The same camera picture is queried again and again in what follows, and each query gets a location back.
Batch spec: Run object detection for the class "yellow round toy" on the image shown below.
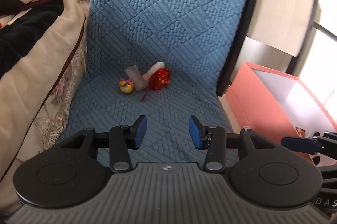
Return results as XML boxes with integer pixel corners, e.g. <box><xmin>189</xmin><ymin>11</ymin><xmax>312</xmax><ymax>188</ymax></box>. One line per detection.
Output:
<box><xmin>118</xmin><ymin>79</ymin><xmax>134</xmax><ymax>94</ymax></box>

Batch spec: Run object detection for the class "pink storage box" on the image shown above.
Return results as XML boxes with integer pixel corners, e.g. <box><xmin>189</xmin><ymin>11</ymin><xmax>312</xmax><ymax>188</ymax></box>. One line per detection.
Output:
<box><xmin>225</xmin><ymin>62</ymin><xmax>337</xmax><ymax>162</ymax></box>

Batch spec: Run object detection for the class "red glittery ornament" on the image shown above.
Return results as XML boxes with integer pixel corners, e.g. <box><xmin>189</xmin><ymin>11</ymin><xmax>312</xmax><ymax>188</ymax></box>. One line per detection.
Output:
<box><xmin>141</xmin><ymin>68</ymin><xmax>171</xmax><ymax>102</ymax></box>

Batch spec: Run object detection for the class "floral beige cushion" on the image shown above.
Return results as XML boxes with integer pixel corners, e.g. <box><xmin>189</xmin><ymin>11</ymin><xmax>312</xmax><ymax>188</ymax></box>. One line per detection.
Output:
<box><xmin>1</xmin><ymin>0</ymin><xmax>90</xmax><ymax>217</ymax></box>

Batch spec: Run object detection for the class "white tube toy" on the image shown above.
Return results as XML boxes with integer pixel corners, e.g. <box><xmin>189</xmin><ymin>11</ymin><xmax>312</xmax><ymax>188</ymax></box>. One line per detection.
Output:
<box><xmin>142</xmin><ymin>62</ymin><xmax>165</xmax><ymax>82</ymax></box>

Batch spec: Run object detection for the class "blue quilted sofa cover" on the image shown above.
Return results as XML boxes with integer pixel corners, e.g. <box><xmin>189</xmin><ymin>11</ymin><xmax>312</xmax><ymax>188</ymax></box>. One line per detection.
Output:
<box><xmin>59</xmin><ymin>0</ymin><xmax>246</xmax><ymax>164</ymax></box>

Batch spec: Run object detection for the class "white side cabinet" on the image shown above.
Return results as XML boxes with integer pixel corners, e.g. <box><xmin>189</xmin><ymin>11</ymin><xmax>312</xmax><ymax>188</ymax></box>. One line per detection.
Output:
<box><xmin>234</xmin><ymin>0</ymin><xmax>323</xmax><ymax>76</ymax></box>

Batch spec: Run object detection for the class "striped fleece blanket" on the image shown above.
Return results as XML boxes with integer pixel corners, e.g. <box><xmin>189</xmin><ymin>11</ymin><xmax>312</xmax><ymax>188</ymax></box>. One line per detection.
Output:
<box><xmin>0</xmin><ymin>0</ymin><xmax>97</xmax><ymax>77</ymax></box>

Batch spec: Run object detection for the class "black sofa frame edge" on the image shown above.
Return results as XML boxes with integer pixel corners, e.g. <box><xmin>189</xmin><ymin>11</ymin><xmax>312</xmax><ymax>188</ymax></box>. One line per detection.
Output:
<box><xmin>217</xmin><ymin>0</ymin><xmax>257</xmax><ymax>96</ymax></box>

